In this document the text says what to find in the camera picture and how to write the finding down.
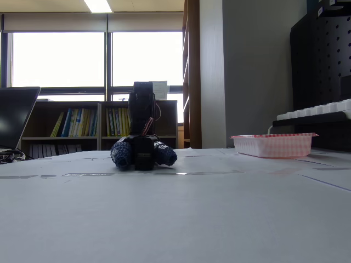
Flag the rectangular ceiling light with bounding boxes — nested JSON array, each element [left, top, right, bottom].
[[83, 0, 114, 14]]

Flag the black perforated pegboard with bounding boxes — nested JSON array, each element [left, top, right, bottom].
[[290, 13, 351, 111]]

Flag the white power strip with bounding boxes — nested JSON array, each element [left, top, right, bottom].
[[276, 99, 351, 121]]

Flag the low wooden bookshelf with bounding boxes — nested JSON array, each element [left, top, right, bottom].
[[20, 100, 101, 160], [98, 100, 179, 151]]

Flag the dark laptop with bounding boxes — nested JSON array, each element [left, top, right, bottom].
[[0, 87, 42, 151]]

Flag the white paper note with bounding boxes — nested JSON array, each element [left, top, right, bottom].
[[152, 80, 169, 100]]

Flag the beige roller blind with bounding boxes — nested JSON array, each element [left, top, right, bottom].
[[107, 13, 184, 32]]

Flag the red checkered paper tray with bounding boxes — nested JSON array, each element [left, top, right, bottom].
[[230, 132, 320, 159]]

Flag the tall brown wooden shelf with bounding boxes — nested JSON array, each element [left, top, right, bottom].
[[182, 0, 203, 150]]

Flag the black tangled cables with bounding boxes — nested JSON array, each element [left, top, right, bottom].
[[0, 149, 27, 165]]

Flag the yellow leaning book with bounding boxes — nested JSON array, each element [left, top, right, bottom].
[[50, 111, 65, 138]]

